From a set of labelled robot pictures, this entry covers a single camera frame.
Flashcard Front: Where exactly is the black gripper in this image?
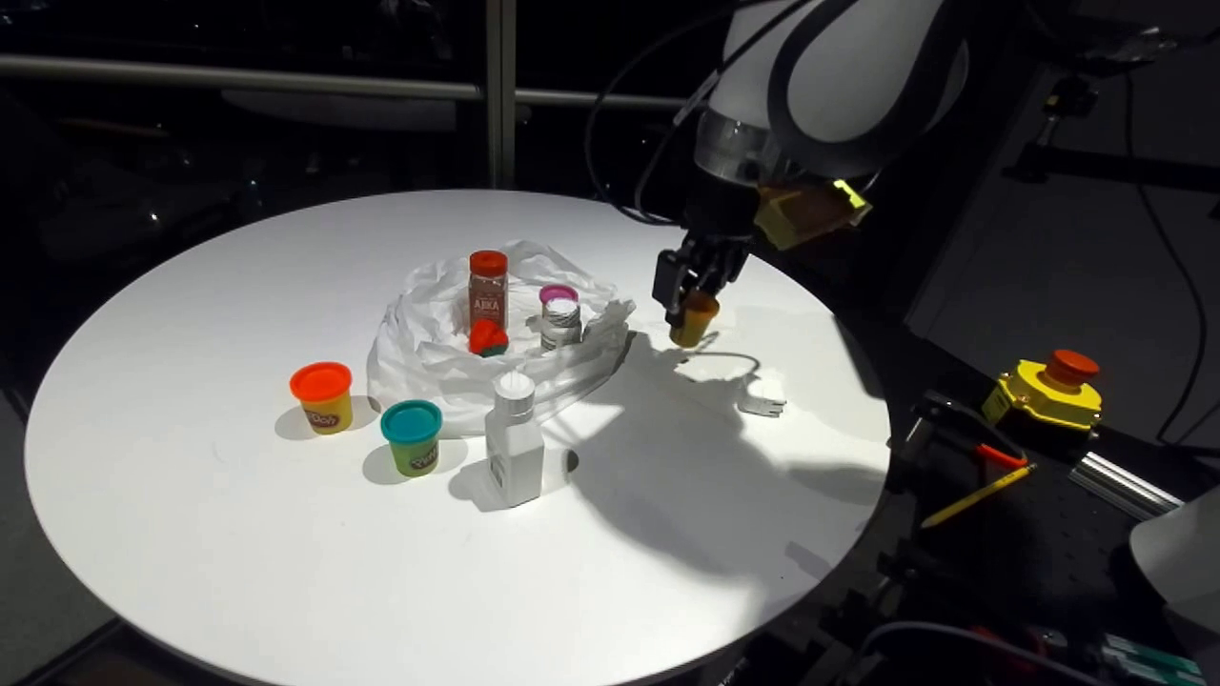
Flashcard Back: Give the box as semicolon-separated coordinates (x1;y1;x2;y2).
652;233;754;329

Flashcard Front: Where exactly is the silver lid white jar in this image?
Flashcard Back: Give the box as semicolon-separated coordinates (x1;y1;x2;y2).
539;299;587;353

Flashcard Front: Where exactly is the red lid spice bottle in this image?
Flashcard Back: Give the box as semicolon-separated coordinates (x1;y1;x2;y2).
467;247;516;336

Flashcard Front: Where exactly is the crumpled clear plastic bag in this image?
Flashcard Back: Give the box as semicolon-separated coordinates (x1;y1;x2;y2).
366;240;642;434

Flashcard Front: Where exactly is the small white box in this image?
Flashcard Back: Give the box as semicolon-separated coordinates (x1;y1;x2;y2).
737;378;794;419

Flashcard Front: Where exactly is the white square bottle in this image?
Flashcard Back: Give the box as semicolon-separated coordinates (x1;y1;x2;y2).
481;365;549;501

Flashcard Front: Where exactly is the teal lid cup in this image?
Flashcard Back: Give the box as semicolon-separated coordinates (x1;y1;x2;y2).
376;395;446;481

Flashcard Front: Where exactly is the yellow pencil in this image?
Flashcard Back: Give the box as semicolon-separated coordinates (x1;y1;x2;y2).
916;459;1042;532

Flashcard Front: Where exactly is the yellow emergency stop button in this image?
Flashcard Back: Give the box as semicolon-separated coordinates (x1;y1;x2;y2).
981;348;1107;434

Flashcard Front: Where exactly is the orange lid yellow cup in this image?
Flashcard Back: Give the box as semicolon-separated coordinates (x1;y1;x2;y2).
285;357;359;439

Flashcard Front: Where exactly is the silver aluminium bar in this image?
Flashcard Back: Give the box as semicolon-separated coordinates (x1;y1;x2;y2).
1069;448;1190;519

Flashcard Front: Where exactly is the white rounded object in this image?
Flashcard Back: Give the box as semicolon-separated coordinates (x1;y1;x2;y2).
1125;484;1220;641

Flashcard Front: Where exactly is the teal tool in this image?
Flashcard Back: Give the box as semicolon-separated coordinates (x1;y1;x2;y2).
1102;630;1207;686

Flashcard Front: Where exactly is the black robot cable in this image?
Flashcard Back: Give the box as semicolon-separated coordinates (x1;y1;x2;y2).
585;10;768;223

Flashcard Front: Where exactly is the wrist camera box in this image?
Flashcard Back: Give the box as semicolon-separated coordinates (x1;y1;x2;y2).
750;176;873;251

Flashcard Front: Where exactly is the grey window post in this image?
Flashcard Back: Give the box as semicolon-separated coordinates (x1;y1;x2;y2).
484;0;521;191

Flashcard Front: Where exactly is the red tool handle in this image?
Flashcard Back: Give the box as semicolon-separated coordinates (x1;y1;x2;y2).
971;439;1033;472

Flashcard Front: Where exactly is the black camera stand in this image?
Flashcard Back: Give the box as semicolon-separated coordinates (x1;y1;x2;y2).
1004;0;1220;193

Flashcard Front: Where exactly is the thin black hanging cable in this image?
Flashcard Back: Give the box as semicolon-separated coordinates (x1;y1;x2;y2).
1121;67;1213;447

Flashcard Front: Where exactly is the grey horizontal window rail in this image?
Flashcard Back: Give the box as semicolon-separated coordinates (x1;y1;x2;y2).
0;49;698;130

